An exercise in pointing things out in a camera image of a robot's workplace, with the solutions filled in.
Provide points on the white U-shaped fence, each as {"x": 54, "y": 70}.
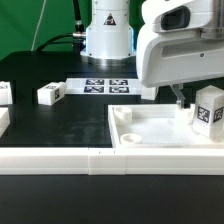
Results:
{"x": 112, "y": 161}

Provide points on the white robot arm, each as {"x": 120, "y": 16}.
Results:
{"x": 109, "y": 37}

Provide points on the sheet of fiducial markers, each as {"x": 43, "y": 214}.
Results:
{"x": 103, "y": 86}

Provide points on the white square tabletop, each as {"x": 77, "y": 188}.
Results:
{"x": 155, "y": 126}

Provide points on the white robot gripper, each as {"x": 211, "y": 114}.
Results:
{"x": 181, "y": 41}

